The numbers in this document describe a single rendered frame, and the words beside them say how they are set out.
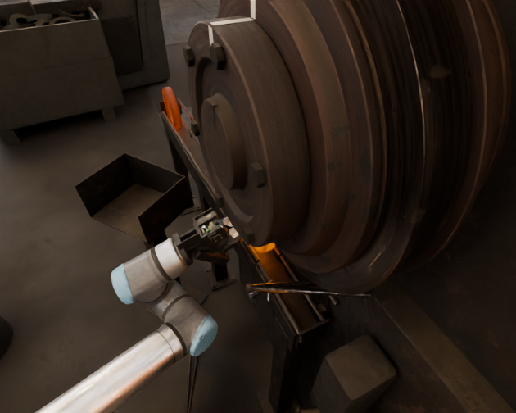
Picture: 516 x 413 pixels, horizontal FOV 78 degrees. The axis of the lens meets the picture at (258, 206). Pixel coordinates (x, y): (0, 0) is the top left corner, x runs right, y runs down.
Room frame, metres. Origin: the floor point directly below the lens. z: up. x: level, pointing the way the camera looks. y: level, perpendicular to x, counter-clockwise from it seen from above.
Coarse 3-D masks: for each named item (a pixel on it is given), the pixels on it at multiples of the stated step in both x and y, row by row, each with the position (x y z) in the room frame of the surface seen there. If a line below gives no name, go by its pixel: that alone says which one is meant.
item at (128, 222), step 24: (120, 168) 0.87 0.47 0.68; (144, 168) 0.86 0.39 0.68; (96, 192) 0.77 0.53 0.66; (120, 192) 0.84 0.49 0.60; (144, 192) 0.85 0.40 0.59; (168, 192) 0.71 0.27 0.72; (96, 216) 0.73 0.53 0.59; (120, 216) 0.72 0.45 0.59; (144, 216) 0.62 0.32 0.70; (168, 216) 0.69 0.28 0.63; (144, 240) 0.61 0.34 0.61; (192, 288) 0.81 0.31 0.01
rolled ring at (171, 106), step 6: (162, 90) 1.43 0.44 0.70; (168, 90) 1.37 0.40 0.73; (168, 96) 1.34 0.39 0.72; (174, 96) 1.34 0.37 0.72; (168, 102) 1.44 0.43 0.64; (174, 102) 1.32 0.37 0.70; (168, 108) 1.43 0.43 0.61; (174, 108) 1.31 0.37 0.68; (168, 114) 1.41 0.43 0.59; (174, 114) 1.30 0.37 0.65; (174, 120) 1.29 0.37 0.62; (180, 120) 1.31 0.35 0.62; (174, 126) 1.31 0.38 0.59; (180, 126) 1.33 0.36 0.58
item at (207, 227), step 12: (204, 216) 0.53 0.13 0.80; (216, 216) 0.52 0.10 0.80; (204, 228) 0.50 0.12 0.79; (216, 228) 0.49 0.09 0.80; (180, 240) 0.47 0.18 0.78; (192, 240) 0.47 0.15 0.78; (204, 240) 0.46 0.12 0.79; (216, 240) 0.49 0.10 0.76; (180, 252) 0.45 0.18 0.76; (192, 252) 0.47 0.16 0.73; (216, 252) 0.47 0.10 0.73
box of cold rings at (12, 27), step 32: (0, 32) 2.19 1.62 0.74; (32, 32) 2.27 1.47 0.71; (64, 32) 2.36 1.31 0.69; (96, 32) 2.46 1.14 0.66; (0, 64) 2.15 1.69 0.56; (32, 64) 2.23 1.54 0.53; (64, 64) 2.32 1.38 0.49; (96, 64) 2.42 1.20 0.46; (0, 96) 2.10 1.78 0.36; (32, 96) 2.19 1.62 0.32; (64, 96) 2.28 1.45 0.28; (96, 96) 2.39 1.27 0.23; (0, 128) 2.05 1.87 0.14
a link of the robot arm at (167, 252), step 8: (168, 240) 0.48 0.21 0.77; (160, 248) 0.46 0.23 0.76; (168, 248) 0.45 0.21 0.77; (176, 248) 0.46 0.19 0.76; (160, 256) 0.44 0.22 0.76; (168, 256) 0.44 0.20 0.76; (176, 256) 0.44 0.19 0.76; (168, 264) 0.43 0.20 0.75; (176, 264) 0.43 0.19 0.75; (184, 264) 0.44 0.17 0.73; (168, 272) 0.42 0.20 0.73; (176, 272) 0.42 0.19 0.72; (184, 272) 0.43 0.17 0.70
